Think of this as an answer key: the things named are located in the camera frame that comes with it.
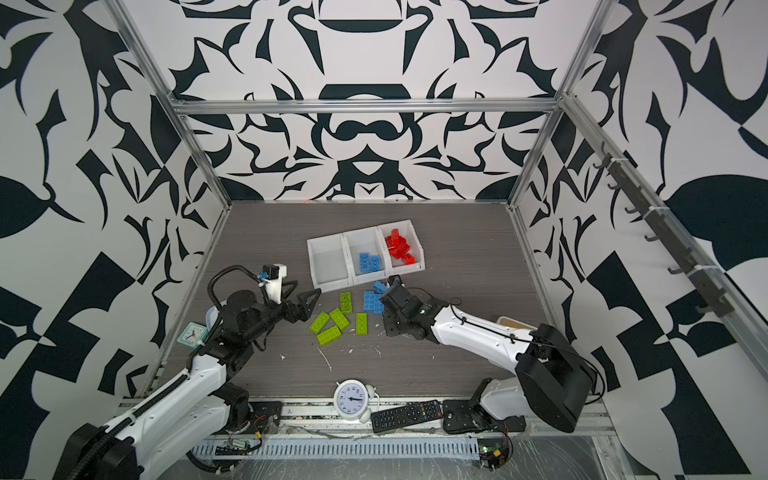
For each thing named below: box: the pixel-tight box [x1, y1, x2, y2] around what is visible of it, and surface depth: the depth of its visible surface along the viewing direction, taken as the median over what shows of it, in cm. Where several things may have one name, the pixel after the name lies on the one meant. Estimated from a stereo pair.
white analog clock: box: [333, 379, 376, 424], surface depth 76 cm
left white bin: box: [307, 233, 354, 293], surface depth 102 cm
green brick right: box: [355, 312, 368, 335], surface depth 91 cm
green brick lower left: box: [316, 325, 342, 346], surface depth 88 cm
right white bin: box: [378, 219, 426, 277], surface depth 104 cm
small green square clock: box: [177, 322, 210, 349], surface depth 87 cm
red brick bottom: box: [389, 243, 412, 259], surface depth 104 cm
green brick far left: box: [309, 311, 331, 335], surface depth 91 cm
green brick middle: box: [329, 307, 350, 330], surface depth 91 cm
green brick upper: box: [340, 292, 353, 314], surface depth 94 cm
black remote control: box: [371, 400, 444, 434], surface depth 75 cm
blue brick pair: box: [363, 281, 388, 315], surface depth 95 cm
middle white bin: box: [342, 226, 390, 286], surface depth 103 cm
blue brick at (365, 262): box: [359, 252, 371, 273], surface depth 103 cm
